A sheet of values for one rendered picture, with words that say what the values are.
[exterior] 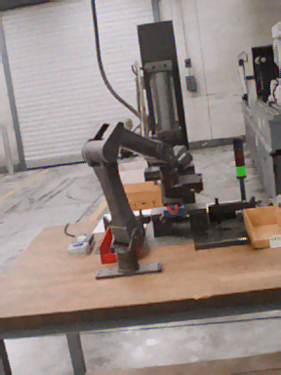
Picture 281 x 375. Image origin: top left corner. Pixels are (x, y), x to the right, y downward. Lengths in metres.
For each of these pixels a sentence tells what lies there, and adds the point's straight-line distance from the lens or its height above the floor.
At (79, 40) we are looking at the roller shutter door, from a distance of 11.47.
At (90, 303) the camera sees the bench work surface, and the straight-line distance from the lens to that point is 1.55.
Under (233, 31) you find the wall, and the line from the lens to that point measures 11.24.
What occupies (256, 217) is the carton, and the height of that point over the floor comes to 0.94.
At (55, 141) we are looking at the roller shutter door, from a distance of 11.68.
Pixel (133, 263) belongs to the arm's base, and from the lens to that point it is 1.70.
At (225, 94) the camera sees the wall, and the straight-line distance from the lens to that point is 11.22.
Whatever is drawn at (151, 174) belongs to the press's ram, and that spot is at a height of 1.13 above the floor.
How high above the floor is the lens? 1.46
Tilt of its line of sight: 14 degrees down
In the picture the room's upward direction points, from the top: 8 degrees counter-clockwise
